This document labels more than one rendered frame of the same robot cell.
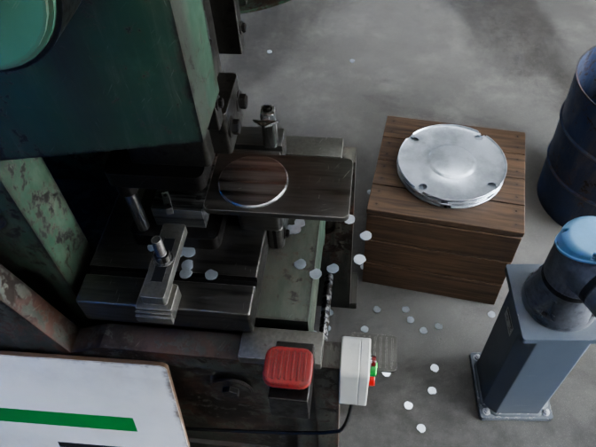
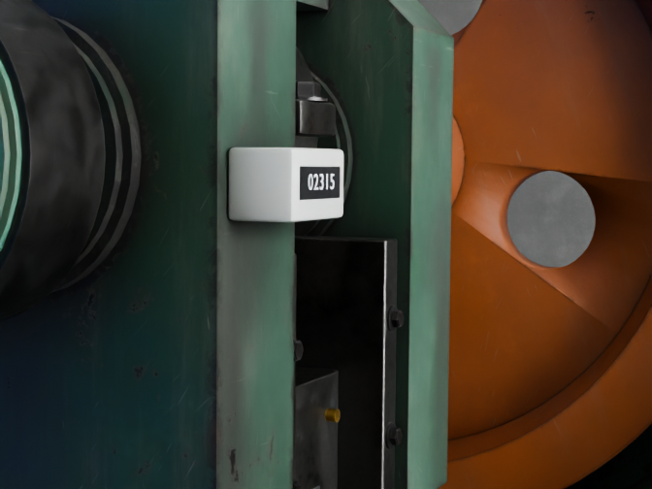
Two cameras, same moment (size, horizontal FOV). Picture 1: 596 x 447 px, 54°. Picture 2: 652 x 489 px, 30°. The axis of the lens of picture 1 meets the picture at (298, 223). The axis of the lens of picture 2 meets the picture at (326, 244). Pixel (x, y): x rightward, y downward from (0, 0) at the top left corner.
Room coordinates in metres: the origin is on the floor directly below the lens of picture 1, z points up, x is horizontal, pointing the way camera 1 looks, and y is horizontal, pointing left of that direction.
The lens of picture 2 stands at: (-0.10, -0.12, 1.33)
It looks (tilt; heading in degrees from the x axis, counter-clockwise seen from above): 4 degrees down; 14
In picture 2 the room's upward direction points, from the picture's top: 1 degrees clockwise
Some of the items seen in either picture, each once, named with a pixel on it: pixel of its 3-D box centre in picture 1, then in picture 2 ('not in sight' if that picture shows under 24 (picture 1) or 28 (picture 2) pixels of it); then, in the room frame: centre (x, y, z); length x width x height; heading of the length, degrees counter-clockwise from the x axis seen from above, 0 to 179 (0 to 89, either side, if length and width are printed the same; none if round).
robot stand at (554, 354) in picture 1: (530, 348); not in sight; (0.61, -0.54, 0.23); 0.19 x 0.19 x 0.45; 85
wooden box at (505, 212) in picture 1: (440, 208); not in sight; (1.10, -0.43, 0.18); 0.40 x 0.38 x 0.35; 73
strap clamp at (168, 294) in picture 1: (161, 262); not in sight; (0.56, 0.23, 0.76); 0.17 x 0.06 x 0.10; 170
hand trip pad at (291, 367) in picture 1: (289, 375); not in sight; (0.36, 0.03, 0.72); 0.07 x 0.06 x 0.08; 80
